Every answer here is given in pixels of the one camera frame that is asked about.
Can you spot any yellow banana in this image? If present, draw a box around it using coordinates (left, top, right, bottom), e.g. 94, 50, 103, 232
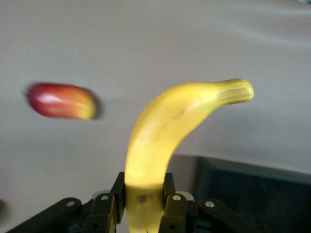
124, 79, 255, 233

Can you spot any red yellow mango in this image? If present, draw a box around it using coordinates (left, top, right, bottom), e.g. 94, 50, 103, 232
26, 83, 98, 121

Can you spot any black plastic box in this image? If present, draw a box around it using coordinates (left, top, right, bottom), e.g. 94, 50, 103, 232
198, 157, 311, 233

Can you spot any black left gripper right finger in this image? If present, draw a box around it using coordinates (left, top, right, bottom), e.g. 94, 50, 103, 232
158, 172, 190, 233

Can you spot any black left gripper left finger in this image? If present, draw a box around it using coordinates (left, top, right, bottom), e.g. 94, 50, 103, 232
84, 171, 127, 233

